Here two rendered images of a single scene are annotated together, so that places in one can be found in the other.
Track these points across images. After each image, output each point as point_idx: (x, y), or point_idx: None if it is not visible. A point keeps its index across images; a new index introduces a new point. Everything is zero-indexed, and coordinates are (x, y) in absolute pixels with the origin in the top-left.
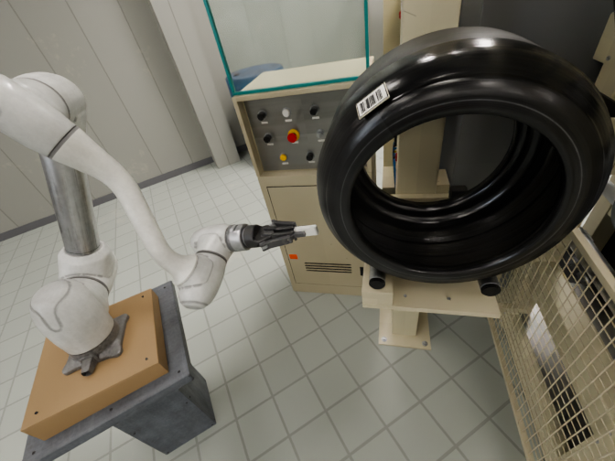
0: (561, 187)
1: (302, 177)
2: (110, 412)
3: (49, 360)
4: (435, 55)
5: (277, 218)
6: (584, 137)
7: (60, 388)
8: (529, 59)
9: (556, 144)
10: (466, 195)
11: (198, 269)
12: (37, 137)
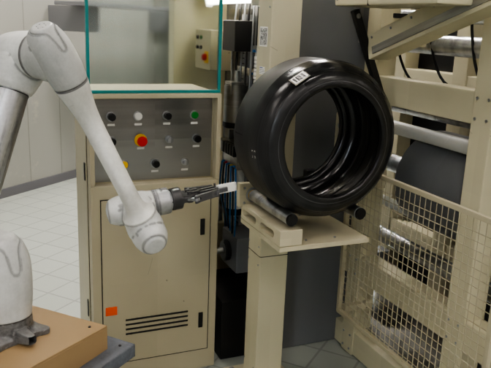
0: (379, 130)
1: (147, 187)
2: None
3: None
4: (321, 62)
5: (104, 246)
6: (382, 103)
7: (4, 359)
8: (356, 69)
9: (374, 104)
10: (320, 169)
11: (155, 209)
12: (77, 72)
